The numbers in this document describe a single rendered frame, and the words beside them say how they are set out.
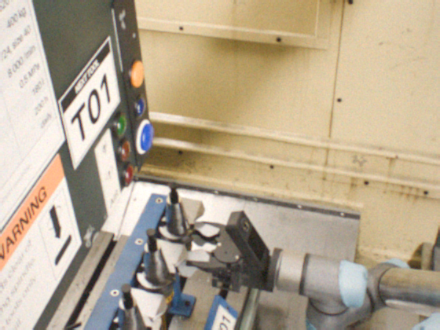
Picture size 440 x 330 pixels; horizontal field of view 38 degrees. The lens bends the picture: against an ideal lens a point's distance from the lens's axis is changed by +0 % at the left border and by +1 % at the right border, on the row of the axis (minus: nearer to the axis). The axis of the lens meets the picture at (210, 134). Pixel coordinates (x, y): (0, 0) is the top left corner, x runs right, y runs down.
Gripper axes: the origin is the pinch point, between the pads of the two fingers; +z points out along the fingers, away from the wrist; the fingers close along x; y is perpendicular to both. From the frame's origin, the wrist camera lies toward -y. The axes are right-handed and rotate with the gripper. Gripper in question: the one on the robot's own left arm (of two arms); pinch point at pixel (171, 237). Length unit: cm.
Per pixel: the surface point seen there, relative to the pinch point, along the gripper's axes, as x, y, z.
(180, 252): -5.0, -2.5, -3.3
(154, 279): -12.9, -4.4, -1.5
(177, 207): -0.9, -9.5, -1.7
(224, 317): 2.4, 24.6, -9.6
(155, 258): -12.0, -8.9, -1.7
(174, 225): -1.8, -5.4, -1.2
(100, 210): -36, -46, -7
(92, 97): -34, -58, -7
